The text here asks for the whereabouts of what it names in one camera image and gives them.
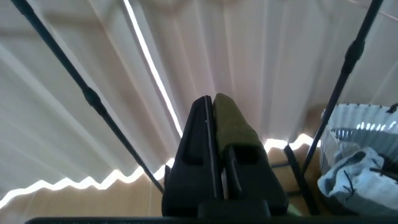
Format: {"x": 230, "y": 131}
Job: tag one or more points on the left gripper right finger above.
{"x": 258, "y": 180}

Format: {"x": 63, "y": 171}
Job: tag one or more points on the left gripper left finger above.
{"x": 192, "y": 174}

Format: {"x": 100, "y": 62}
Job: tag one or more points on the green printed t-shirt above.
{"x": 230, "y": 124}

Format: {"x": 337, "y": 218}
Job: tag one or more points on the white laundry basket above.
{"x": 351, "y": 121}

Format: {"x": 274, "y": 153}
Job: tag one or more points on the black clothes rack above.
{"x": 91, "y": 98}

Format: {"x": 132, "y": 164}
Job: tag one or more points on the pink clothes hanger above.
{"x": 390, "y": 14}

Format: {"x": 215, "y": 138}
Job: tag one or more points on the pale grey shorts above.
{"x": 357, "y": 183}

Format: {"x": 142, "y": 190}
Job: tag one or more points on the beige curtain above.
{"x": 248, "y": 62}

